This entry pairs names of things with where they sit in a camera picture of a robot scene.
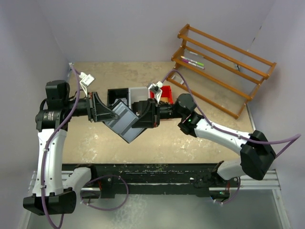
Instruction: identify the white plastic bin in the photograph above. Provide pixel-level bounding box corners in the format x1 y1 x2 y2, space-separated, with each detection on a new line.
128 87 149 104

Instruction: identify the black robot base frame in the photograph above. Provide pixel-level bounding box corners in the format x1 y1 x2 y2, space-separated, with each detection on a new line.
61 163 241 199

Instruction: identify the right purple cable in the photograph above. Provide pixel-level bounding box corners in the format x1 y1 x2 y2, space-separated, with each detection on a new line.
163 69 302 206

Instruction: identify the red plastic bin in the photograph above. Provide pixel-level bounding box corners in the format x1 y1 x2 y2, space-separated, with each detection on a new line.
158 85 173 104

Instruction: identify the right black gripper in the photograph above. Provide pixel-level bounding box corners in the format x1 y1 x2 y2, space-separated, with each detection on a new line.
132 98 185 128

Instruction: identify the black plastic bin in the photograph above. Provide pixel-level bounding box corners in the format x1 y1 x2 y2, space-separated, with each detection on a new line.
107 88 129 107

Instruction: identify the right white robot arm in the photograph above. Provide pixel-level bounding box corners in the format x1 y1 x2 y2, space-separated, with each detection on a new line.
132 94 275 187

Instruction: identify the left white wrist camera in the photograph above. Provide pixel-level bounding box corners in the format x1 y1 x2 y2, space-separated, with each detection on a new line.
79 72 95 96

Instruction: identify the wooden tiered rack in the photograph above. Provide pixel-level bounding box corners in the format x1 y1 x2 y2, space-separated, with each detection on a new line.
171 24 277 119

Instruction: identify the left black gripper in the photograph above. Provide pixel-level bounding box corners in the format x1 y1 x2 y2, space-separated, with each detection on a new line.
63 91 119 122

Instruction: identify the green capped marker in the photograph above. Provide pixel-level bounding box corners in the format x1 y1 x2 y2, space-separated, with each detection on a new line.
181 55 204 67

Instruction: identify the purple cable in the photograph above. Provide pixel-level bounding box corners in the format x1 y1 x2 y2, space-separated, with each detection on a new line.
40 66 129 229
163 69 302 206

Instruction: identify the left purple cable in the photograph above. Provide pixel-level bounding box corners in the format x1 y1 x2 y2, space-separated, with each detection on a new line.
40 66 129 229

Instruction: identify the black card holder wallet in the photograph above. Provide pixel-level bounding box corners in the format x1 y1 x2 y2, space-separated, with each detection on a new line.
104 100 146 144

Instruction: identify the grey marker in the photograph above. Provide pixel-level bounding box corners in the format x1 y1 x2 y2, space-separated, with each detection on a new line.
186 50 204 58

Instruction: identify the pink marker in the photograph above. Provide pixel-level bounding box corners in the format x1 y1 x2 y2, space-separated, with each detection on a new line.
182 59 205 70

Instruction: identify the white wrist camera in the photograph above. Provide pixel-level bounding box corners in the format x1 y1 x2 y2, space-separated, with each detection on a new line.
147 81 163 103
79 72 95 96

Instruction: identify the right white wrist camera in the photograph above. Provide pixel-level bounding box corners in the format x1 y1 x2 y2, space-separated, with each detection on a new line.
147 81 163 103

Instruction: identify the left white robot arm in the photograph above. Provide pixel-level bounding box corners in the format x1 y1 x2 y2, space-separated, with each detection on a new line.
23 80 119 216

